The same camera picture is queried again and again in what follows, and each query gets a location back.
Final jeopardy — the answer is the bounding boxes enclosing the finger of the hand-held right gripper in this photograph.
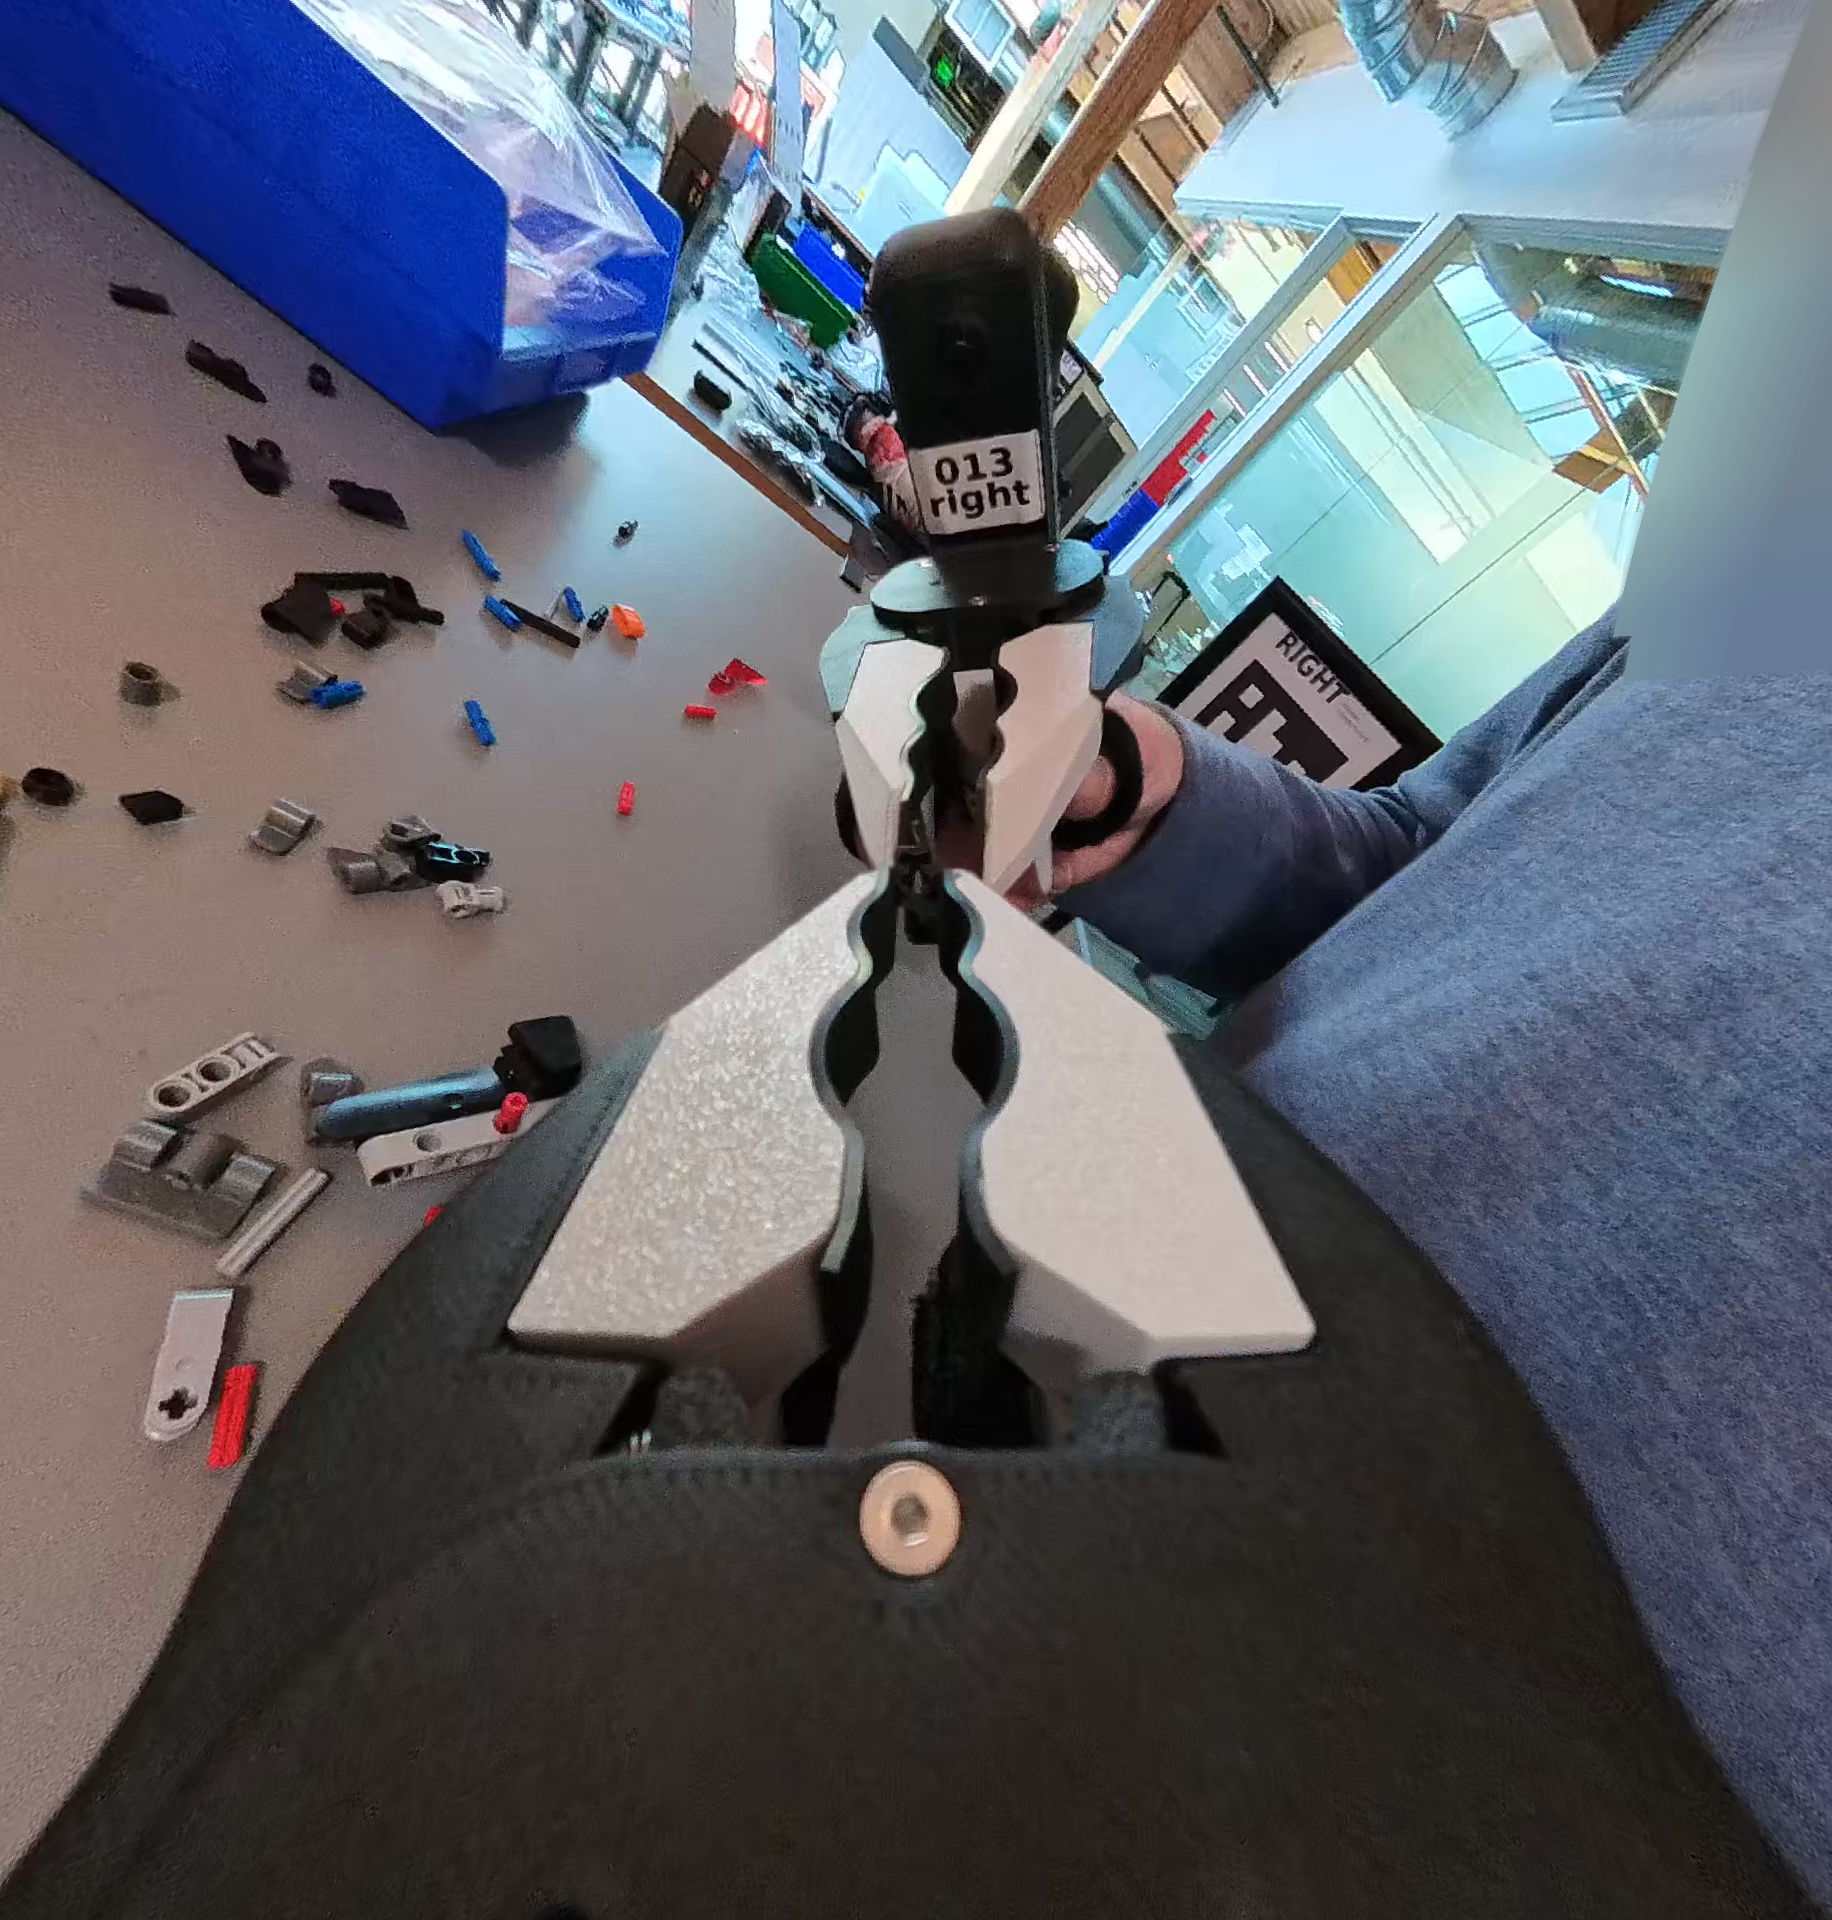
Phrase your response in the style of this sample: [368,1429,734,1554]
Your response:
[962,616,1108,908]
[826,616,954,879]

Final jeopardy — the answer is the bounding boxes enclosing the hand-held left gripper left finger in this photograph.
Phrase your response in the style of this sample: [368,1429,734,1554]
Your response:
[514,878,896,1449]

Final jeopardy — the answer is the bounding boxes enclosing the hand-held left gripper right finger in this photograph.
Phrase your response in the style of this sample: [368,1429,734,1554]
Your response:
[948,870,1315,1449]

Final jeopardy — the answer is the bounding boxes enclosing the person's right forearm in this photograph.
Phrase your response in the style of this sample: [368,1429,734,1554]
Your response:
[1067,616,1637,1011]

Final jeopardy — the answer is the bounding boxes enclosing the pile of black lego pieces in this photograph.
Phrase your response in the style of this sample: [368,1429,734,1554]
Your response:
[108,273,594,655]

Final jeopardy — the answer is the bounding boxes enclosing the person's right hand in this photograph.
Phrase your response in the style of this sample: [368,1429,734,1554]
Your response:
[1053,697,1191,904]

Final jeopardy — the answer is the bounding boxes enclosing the green storage bin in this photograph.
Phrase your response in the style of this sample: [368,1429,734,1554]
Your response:
[753,236,860,346]

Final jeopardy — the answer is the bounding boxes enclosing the black white printed tag board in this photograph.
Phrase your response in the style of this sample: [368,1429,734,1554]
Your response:
[1157,582,1442,798]

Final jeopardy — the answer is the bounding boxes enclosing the wooden ceiling beams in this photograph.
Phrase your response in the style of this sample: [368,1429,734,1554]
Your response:
[948,0,1235,242]

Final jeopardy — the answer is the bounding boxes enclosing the person's blue clothing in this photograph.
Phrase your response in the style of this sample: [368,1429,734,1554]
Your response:
[1203,616,1832,1920]

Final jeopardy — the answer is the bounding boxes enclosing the red pin with grey connector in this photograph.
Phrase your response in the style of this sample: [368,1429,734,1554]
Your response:
[143,1285,268,1473]

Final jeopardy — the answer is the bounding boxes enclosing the blue storage bin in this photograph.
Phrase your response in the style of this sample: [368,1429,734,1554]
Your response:
[0,0,685,437]

